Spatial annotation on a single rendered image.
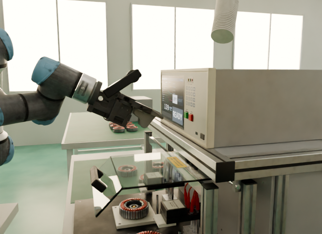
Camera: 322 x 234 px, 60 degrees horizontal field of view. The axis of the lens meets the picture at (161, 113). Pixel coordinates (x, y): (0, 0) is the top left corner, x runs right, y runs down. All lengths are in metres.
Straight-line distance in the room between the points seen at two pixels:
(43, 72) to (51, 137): 4.89
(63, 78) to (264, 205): 0.59
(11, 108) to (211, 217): 0.54
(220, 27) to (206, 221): 1.57
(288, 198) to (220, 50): 5.53
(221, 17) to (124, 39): 3.65
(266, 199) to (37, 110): 0.62
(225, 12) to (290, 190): 1.56
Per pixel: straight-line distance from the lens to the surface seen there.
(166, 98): 1.04
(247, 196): 0.71
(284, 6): 7.16
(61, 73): 0.75
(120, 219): 1.09
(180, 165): 0.75
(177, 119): 0.93
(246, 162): 0.66
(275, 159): 0.70
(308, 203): 0.83
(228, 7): 2.16
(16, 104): 0.77
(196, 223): 0.90
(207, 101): 0.70
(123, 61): 5.53
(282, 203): 0.76
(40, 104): 0.79
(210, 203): 0.67
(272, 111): 0.81
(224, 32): 2.06
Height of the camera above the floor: 1.31
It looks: 8 degrees down
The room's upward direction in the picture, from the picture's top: straight up
